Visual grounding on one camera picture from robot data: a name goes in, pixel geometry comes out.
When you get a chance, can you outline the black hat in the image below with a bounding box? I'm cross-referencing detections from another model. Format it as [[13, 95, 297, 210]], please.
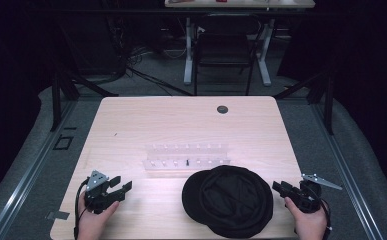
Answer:
[[181, 164, 275, 240]]

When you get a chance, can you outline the grey tape strip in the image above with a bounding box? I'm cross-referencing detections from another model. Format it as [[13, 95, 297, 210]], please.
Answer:
[[45, 210, 71, 221]]

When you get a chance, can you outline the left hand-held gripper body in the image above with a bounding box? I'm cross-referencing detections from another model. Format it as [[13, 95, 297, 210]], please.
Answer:
[[83, 170, 127, 215]]

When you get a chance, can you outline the black metal stand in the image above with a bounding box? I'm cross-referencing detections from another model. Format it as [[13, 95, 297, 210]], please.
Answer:
[[49, 64, 119, 132], [273, 68, 335, 136]]

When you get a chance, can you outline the white-legged desk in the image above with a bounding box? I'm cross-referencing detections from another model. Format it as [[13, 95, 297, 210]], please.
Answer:
[[164, 0, 316, 87]]

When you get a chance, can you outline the clear acrylic rack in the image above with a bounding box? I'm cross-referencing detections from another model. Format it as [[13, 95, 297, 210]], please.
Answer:
[[142, 143, 232, 173]]

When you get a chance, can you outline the person's right hand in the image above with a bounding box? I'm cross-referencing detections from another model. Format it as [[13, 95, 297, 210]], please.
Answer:
[[283, 196, 329, 240]]

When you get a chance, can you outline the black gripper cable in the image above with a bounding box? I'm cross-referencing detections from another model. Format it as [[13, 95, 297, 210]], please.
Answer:
[[318, 193, 333, 240], [73, 181, 90, 240]]

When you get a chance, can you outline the bundle of floor cables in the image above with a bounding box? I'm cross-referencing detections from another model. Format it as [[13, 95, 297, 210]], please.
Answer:
[[107, 19, 195, 98]]

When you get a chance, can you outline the person's left hand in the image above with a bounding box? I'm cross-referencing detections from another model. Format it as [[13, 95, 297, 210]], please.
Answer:
[[76, 199, 121, 240]]

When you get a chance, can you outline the aluminium floor rail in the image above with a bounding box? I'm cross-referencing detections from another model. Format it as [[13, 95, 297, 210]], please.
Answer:
[[309, 99, 385, 240], [0, 99, 79, 240]]

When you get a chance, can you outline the black chair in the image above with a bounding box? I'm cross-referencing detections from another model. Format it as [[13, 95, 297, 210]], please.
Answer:
[[192, 13, 263, 97]]

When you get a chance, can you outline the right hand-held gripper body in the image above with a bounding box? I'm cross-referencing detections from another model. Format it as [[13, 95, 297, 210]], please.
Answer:
[[282, 172, 344, 215]]

